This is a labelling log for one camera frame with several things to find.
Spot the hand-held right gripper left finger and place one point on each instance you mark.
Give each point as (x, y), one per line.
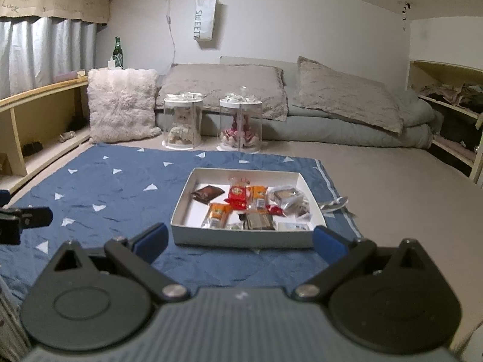
(151, 239)

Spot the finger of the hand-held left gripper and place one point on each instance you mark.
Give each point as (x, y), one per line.
(34, 215)
(3, 198)

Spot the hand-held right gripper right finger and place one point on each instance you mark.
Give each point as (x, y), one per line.
(330, 242)

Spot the white speckled snack packet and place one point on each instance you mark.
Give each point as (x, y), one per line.
(296, 227)

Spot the white shallow box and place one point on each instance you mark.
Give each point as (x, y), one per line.
(196, 215)

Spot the red candy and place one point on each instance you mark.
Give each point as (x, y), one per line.
(277, 210)

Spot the clear round cookie packet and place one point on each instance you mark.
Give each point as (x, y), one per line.
(286, 196)

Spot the orange snack bar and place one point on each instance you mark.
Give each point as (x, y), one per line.
(258, 194)
(218, 215)

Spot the brown snack packet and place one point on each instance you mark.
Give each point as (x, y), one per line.
(206, 194)

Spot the dark cake packet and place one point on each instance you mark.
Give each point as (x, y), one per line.
(258, 221)

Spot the green candy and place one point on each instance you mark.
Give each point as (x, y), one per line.
(234, 226)

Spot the red snack packet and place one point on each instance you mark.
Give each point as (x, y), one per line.
(237, 196)

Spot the blue triangle-print mat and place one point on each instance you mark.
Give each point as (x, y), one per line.
(113, 196)

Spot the small black item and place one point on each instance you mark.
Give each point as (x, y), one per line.
(32, 148)

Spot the light patterned clothing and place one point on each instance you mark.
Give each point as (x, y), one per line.
(9, 316)

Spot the long wooden shelf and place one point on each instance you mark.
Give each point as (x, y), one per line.
(45, 120)

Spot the grey folded bedding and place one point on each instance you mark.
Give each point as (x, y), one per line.
(339, 132)

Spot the cream plush doll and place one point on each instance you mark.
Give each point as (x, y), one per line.
(182, 126)

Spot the fluffy cream pillow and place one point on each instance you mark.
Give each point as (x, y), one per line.
(120, 105)

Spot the pink plush doll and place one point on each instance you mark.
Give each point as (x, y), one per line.
(239, 134)

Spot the pink flat box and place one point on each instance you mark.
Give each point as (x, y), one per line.
(70, 76)

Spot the clear case with cream doll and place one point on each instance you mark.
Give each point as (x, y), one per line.
(183, 101)

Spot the grey curtain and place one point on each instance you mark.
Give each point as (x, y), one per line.
(41, 56)

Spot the grey quilted pillow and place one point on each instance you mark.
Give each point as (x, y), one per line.
(226, 79)
(339, 94)

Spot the clear case with pink doll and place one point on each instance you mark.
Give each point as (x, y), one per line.
(239, 103)

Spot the white power adapter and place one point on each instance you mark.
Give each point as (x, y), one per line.
(114, 63)

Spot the green glass bottle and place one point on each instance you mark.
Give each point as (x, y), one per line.
(118, 51)

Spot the pile of clothes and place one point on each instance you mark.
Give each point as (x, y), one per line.
(452, 94)

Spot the beige paper valance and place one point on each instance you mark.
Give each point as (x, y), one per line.
(56, 3)

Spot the wooden shelf with clothes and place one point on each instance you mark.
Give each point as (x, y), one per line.
(445, 71)

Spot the white tote bag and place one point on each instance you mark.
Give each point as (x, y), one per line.
(205, 15)

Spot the black wall hook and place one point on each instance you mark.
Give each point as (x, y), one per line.
(405, 11)

